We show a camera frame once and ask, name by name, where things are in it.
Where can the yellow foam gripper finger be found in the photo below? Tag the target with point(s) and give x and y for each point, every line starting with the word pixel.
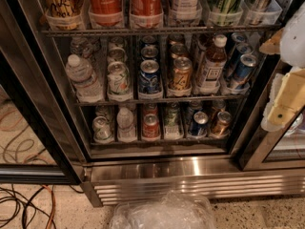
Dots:
pixel 272 45
pixel 286 99

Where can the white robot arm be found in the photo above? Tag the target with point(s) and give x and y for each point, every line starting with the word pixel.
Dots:
pixel 292 43

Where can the striped can top shelf right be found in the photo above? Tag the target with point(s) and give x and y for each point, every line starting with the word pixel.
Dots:
pixel 257 9

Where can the green striped can top shelf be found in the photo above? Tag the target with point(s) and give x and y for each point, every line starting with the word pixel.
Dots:
pixel 224 12

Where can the bottom shelf gold can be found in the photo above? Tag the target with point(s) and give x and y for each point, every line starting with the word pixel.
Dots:
pixel 221 123

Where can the bottom shelf blue can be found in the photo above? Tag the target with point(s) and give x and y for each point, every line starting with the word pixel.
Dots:
pixel 199 124

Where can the white labelled bottle top shelf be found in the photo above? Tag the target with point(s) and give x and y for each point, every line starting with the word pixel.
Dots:
pixel 184 12

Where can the bottom shelf red can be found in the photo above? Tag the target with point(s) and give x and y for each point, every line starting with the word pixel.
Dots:
pixel 150 126

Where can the bottom shelf water bottle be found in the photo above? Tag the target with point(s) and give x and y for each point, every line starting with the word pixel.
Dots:
pixel 126 126

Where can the bottom shelf green white can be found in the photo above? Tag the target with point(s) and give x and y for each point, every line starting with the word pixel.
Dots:
pixel 102 130

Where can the rear clear water bottle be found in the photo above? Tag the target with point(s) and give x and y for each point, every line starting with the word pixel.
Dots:
pixel 81 46

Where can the clear water bottle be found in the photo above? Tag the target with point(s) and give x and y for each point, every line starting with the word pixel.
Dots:
pixel 81 46
pixel 84 79

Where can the front clear water bottle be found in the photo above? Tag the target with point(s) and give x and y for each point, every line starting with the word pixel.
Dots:
pixel 84 79

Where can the open glass fridge door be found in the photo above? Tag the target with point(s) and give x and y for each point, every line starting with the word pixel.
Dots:
pixel 33 75

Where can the middle blue energy drink can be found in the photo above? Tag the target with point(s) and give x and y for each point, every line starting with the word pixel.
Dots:
pixel 239 50

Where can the blue energy drink can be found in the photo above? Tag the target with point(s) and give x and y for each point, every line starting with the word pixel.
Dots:
pixel 239 50
pixel 243 71

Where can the front blue energy drink can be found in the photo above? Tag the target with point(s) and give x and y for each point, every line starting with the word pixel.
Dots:
pixel 243 71

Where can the middle orange can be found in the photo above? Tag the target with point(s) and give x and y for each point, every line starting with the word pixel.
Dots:
pixel 178 50

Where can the front orange LaCroix can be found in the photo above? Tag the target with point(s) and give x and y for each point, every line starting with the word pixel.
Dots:
pixel 181 74

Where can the middle blue Pepsi can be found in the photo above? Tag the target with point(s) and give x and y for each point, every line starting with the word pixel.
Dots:
pixel 150 53

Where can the blue pepsi can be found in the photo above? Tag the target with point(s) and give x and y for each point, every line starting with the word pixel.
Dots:
pixel 150 53
pixel 149 77

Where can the front blue Pepsi can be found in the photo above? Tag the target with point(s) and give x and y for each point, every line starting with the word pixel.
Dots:
pixel 149 77

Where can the right red Coca-Cola can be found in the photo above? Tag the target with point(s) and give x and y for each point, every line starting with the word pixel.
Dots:
pixel 146 13

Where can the red coca-cola can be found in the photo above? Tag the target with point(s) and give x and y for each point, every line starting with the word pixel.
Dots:
pixel 146 13
pixel 106 12

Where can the middle green white soda can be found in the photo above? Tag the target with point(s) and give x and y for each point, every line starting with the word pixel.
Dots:
pixel 116 54

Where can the green white soda can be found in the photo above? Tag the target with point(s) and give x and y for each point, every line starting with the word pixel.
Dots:
pixel 116 54
pixel 118 78

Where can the front green white soda can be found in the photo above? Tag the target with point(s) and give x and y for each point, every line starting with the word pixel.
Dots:
pixel 118 78

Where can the clear plastic bag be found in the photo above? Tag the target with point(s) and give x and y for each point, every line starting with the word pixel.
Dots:
pixel 172 211

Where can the left red Coca-Cola can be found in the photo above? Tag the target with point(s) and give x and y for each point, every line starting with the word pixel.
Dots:
pixel 106 12

